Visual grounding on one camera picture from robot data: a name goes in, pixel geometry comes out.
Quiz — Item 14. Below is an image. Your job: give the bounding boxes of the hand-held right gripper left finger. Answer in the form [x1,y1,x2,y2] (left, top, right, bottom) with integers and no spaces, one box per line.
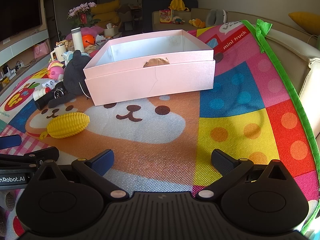
[37,149,129,202]

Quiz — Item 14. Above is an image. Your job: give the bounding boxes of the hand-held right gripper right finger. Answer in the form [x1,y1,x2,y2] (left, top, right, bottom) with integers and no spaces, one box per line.
[196,149,288,202]

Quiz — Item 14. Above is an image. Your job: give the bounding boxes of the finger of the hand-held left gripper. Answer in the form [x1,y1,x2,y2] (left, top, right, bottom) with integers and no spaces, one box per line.
[0,134,22,149]
[0,147,60,170]

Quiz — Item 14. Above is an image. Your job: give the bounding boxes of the yellow corn toy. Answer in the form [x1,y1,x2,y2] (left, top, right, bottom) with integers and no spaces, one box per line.
[40,112,90,139]

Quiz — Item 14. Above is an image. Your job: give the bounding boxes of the black flashlight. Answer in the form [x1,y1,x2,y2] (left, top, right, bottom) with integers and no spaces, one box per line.
[35,90,59,110]

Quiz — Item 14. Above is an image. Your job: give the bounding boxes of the small white red-capped bottle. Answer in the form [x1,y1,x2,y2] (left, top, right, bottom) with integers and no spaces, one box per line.
[33,88,50,100]

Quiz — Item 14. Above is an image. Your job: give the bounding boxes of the pink white squishy toy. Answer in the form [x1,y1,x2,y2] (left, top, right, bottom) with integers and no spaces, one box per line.
[47,60,66,81]

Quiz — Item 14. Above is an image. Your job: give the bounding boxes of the black plush toy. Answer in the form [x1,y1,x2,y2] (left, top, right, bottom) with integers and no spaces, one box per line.
[48,50,92,108]

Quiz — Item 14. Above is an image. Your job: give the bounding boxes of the pink cardboard box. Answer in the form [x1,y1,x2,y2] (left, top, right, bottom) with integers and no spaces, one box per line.
[83,29,216,106]

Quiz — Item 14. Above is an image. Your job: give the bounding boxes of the colourful printed play mat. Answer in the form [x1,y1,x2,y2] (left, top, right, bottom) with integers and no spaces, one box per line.
[0,19,319,240]

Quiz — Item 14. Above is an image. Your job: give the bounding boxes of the pink gift bag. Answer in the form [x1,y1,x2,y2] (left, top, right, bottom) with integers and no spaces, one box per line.
[34,41,49,58]

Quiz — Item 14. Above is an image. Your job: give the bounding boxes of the white television cabinet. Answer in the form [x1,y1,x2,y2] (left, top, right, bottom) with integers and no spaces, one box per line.
[0,29,50,90]

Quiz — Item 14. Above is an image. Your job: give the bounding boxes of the white lidded mug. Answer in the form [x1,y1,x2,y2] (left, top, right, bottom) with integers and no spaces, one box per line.
[50,42,69,62]

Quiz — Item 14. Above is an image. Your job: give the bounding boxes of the white thermos bottle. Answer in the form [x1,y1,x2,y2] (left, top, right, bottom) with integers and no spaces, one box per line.
[71,27,85,53]

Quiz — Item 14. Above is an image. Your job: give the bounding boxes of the orange pumpkin bucket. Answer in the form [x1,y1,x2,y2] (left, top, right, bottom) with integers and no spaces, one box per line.
[82,34,97,47]

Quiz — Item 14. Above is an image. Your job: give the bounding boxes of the beige tissue box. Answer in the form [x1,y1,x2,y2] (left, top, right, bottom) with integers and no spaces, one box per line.
[104,23,122,37]

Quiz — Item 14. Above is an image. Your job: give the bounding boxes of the black television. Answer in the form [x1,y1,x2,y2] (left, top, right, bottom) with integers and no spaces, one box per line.
[0,0,42,43]

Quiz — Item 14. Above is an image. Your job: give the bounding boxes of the pink cloth bundle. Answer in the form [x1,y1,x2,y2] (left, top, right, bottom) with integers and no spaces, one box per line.
[81,26,104,37]

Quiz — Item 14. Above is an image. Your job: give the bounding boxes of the orange yellow plush toy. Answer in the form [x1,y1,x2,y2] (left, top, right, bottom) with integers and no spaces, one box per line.
[189,18,206,28]

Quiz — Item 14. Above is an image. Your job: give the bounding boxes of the grey neck pillow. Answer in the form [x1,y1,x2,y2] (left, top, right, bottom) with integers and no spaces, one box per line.
[206,9,228,27]

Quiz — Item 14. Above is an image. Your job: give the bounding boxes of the brown chair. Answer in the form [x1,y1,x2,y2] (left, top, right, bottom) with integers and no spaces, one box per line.
[117,6,134,30]

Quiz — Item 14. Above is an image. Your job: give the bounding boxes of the pink potted flowers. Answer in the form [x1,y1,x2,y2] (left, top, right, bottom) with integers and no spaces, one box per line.
[67,2,100,28]

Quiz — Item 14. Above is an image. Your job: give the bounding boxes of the dark blue cabinet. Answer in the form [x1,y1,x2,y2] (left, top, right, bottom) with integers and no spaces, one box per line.
[142,0,198,33]

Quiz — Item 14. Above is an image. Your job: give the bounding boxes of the yellow armchair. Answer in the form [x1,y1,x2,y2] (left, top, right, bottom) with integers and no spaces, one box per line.
[90,0,122,27]

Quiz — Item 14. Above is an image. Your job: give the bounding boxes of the colourful toy carton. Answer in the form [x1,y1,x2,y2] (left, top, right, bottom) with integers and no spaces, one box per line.
[159,9,174,23]

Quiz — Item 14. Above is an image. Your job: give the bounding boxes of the yellow cushion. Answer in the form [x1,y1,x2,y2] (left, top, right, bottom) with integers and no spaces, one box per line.
[288,11,320,36]

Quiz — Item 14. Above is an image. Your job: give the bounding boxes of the yellow backpack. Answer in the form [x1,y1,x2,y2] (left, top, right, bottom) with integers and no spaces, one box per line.
[169,0,190,12]

